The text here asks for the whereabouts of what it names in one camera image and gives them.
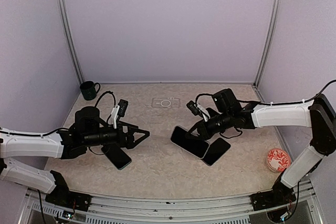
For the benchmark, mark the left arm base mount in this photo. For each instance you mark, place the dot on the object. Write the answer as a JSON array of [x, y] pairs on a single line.
[[62, 196]]

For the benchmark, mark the clear camera-cutout phone case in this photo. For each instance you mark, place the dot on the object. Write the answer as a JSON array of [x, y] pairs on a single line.
[[165, 103]]

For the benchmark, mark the front aluminium rail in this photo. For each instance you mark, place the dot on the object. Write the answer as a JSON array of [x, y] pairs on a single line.
[[241, 208]]

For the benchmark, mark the blue smartphone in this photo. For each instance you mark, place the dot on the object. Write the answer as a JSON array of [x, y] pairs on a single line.
[[197, 148]]

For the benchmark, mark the right aluminium frame post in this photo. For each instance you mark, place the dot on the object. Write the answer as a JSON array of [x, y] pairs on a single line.
[[267, 45]]

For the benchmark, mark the teal-edged smartphone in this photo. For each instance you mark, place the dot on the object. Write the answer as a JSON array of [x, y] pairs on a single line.
[[116, 156]]

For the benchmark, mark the dark green mug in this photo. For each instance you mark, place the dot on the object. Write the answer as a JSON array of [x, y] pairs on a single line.
[[89, 90]]

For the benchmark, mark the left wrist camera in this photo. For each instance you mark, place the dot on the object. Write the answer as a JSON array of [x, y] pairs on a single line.
[[118, 112]]

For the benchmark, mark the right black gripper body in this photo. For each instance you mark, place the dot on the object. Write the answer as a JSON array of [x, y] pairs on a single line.
[[226, 123]]

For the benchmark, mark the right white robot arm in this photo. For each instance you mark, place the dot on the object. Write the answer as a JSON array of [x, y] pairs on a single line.
[[315, 116]]

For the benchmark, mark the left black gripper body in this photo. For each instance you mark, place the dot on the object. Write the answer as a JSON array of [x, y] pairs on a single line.
[[94, 139]]

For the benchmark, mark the aluminium frame post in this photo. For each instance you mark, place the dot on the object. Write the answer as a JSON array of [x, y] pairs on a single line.
[[69, 40], [267, 45]]

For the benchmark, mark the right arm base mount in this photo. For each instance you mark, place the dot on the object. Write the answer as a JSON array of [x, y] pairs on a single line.
[[277, 196]]

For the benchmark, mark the left aluminium frame post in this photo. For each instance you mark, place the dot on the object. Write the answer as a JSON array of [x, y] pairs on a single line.
[[69, 40]]

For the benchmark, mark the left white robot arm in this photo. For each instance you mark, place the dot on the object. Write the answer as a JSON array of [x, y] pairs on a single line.
[[17, 144]]

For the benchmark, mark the red white patterned bowl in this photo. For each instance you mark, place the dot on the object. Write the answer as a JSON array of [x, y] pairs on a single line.
[[278, 160]]

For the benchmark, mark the purple-edged smartphone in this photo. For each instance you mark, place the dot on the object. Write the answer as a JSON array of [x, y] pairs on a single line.
[[216, 150]]

